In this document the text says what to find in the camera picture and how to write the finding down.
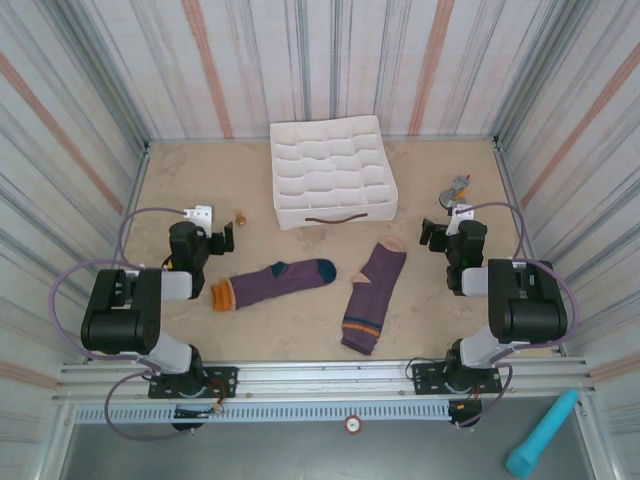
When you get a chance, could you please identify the purple sock with teal toe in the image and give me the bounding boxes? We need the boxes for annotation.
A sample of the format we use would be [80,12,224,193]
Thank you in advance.
[209,258,338,314]

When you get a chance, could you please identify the purple sock with beige toe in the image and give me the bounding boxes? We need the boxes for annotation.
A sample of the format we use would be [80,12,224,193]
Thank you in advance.
[340,238,408,358]

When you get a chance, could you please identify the white fabric organizer box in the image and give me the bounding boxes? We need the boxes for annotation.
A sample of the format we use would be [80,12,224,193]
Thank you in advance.
[268,114,400,232]

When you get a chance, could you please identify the teal cylinder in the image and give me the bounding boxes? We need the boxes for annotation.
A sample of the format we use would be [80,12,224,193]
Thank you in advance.
[505,389,581,478]

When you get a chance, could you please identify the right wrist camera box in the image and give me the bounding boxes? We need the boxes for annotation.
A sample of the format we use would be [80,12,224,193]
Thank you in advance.
[446,204,476,236]

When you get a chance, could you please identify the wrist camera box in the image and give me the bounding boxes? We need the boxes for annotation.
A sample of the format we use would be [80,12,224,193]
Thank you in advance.
[446,204,476,236]
[181,204,215,233]

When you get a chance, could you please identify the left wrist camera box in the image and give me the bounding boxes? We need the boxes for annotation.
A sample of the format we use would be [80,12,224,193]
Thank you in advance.
[181,204,215,233]

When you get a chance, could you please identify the grey suction cup mount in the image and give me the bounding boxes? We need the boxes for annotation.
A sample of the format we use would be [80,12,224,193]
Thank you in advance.
[438,173,473,210]

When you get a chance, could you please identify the aluminium frame bar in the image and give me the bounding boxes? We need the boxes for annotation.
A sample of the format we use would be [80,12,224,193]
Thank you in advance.
[491,135,567,356]
[82,140,153,364]

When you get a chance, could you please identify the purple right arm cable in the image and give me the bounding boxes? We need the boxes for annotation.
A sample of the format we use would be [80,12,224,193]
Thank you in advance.
[449,201,582,431]

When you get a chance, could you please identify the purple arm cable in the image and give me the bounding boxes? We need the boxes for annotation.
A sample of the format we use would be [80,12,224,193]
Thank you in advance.
[449,201,582,431]
[53,205,202,443]

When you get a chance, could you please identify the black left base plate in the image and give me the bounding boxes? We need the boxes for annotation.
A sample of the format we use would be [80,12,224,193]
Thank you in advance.
[147,365,239,400]

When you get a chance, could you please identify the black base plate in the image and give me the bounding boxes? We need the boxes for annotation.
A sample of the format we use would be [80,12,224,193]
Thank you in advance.
[147,365,239,400]
[410,360,503,397]

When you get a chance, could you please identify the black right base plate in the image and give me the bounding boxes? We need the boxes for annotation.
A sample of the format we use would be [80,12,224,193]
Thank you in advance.
[410,360,503,397]

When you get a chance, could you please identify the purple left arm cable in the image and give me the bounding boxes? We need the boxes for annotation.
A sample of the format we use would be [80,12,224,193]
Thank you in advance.
[53,205,202,443]

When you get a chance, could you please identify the aluminium rail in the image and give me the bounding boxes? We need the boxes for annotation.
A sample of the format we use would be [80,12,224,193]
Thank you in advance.
[51,355,599,404]

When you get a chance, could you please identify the slotted grey cable tray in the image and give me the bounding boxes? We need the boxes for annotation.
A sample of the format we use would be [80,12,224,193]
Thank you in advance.
[71,401,454,424]

